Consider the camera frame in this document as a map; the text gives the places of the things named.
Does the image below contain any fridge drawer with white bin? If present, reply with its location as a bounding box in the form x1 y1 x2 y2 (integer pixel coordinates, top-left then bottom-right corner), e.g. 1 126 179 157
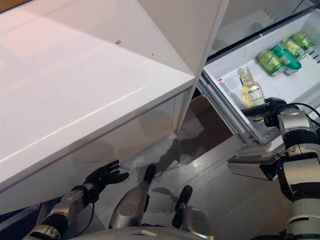
196 8 320 183

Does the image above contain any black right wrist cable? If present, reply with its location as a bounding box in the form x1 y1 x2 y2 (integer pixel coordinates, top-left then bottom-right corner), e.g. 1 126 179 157
291 100 320 120

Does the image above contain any grey robot torso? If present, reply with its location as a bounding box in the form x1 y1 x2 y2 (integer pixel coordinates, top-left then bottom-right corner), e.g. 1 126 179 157
92 222 246 240

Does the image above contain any white tall cabinet panel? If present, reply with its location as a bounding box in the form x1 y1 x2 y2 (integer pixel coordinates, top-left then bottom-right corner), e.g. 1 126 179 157
137 0 231 134

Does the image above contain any teal green drink can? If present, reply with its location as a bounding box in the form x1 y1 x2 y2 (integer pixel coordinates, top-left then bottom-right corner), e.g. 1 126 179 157
269 43 303 76

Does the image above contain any light green drink can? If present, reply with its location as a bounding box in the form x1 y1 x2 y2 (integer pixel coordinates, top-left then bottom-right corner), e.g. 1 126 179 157
281 38 308 61
257 49 286 76
291 31 316 52

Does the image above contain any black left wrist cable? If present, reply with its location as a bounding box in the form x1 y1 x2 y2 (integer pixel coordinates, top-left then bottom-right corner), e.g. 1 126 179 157
84 189 98 234

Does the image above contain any robot left leg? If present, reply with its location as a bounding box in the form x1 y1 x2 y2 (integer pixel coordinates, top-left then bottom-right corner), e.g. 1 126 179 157
109 163 158 230

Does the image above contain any robot right leg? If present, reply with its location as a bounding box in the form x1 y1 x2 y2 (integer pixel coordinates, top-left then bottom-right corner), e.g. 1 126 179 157
171 184 214 231

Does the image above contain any yellow drink bottle white cap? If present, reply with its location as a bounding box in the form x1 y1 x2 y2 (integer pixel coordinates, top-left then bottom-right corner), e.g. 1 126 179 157
236 66 267 122

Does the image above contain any steel fridge drawer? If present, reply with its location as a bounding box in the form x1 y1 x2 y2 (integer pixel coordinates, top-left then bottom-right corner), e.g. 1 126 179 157
182 96 234 161

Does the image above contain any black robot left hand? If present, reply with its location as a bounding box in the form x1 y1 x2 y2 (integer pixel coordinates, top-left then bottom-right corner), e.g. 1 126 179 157
83 159 130 195

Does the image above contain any stainless steel fridge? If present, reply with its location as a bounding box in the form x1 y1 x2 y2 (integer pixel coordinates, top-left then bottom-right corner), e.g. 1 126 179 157
189 0 320 161

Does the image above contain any white counter cabinet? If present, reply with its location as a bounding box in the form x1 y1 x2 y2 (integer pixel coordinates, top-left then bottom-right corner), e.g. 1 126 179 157
0 0 196 216

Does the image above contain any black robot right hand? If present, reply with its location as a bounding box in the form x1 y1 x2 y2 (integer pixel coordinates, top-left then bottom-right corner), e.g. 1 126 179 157
242 97 288 128

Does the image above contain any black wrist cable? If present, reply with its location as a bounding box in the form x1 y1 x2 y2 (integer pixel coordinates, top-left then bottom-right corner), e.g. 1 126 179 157
291 100 320 120
84 189 98 234

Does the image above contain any robot leg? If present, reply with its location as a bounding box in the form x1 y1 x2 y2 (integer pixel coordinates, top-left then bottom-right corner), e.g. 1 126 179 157
109 163 158 230
171 184 214 231

